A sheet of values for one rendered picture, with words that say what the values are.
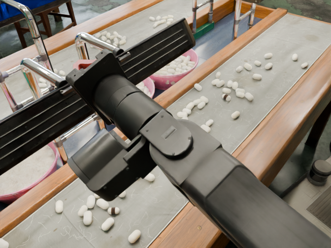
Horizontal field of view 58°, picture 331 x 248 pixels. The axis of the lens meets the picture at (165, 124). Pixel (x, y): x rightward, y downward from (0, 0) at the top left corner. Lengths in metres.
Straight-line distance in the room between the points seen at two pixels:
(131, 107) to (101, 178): 0.09
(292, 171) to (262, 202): 1.67
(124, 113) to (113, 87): 0.05
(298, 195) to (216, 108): 0.45
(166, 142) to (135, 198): 0.56
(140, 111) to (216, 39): 1.36
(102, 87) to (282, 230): 0.26
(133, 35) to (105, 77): 1.19
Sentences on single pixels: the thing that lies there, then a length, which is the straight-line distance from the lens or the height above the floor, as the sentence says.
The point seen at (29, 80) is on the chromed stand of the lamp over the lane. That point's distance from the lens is 0.76.
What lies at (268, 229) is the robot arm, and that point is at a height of 1.22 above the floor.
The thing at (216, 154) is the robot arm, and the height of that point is 1.23.
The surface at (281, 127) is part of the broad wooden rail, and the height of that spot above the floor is 0.76.
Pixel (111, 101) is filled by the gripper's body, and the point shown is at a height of 1.22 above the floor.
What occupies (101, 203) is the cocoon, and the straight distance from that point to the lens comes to 0.83.
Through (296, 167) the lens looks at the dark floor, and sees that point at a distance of 1.97.
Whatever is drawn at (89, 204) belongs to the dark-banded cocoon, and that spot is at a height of 0.76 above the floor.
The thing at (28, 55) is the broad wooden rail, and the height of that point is 0.76.
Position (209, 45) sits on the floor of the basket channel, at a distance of 1.61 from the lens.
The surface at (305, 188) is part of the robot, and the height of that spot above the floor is 0.47.
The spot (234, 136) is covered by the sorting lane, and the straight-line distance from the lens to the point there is 1.00.
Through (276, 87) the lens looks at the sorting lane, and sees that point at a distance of 1.24.
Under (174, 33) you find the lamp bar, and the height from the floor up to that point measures 1.10.
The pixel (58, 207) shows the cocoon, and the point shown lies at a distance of 0.86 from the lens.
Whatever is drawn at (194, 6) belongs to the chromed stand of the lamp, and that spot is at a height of 0.86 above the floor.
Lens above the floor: 1.45
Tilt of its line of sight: 44 degrees down
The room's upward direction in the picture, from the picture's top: 3 degrees counter-clockwise
